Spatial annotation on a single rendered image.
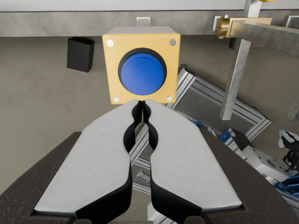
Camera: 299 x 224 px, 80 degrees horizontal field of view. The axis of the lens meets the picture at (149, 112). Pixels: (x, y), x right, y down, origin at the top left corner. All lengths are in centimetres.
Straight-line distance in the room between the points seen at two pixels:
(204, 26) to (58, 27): 51
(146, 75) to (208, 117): 134
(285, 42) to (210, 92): 100
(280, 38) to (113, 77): 32
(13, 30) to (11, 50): 90
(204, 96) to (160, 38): 120
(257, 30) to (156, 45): 33
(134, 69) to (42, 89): 159
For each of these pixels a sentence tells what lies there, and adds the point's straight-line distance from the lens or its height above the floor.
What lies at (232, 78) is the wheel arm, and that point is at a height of 84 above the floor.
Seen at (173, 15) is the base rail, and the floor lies 70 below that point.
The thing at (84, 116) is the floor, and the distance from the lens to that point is 173.
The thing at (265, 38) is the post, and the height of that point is 102.
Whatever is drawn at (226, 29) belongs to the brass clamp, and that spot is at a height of 85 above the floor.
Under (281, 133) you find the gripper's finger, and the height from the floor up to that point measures 85.
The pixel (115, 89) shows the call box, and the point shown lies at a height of 122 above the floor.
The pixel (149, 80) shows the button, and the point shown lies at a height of 123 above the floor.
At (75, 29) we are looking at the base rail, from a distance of 73.
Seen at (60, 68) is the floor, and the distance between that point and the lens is 160.
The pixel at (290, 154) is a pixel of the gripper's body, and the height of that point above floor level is 92.
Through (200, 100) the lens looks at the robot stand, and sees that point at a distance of 139.
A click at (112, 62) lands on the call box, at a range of 18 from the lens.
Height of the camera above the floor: 139
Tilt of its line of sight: 59 degrees down
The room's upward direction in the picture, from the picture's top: 177 degrees clockwise
